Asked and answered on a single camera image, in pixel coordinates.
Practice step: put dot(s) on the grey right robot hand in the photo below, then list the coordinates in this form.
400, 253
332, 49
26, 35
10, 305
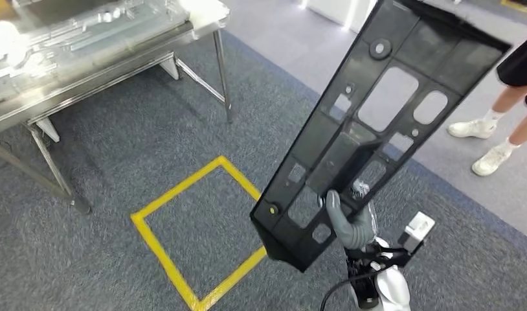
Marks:
353, 232

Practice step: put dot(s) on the black plastic panel part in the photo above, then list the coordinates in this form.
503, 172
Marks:
439, 47

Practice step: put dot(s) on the stainless steel workbench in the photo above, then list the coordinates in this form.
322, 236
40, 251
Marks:
96, 73

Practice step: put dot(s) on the person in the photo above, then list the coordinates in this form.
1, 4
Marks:
516, 68

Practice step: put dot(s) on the aluminium fixture plate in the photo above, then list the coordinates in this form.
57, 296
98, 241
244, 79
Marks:
74, 30

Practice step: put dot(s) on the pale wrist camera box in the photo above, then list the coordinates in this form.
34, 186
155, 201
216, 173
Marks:
418, 227

